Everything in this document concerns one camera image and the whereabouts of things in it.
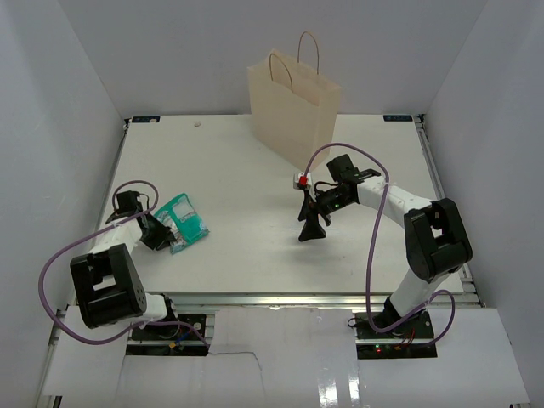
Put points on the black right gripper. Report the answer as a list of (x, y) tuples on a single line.
[(312, 229)]

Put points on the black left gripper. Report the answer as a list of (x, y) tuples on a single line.
[(162, 230)]

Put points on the teal snack bag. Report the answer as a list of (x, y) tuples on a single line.
[(186, 224)]

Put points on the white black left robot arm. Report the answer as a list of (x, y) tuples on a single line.
[(108, 287)]

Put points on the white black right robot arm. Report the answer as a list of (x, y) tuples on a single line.
[(436, 241)]

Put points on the cream paper bag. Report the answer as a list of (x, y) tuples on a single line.
[(294, 108)]

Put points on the blue label sticker left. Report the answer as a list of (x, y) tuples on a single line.
[(145, 119)]

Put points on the blue label sticker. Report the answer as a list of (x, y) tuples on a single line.
[(145, 119), (397, 118)]

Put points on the blue label sticker right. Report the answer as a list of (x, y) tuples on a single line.
[(397, 118)]

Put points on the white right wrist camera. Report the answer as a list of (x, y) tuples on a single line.
[(302, 181)]

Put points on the aluminium table edge rail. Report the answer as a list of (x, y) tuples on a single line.
[(327, 300)]

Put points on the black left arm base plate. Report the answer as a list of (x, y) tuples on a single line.
[(171, 341)]

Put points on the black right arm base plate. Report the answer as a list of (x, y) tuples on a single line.
[(403, 343)]

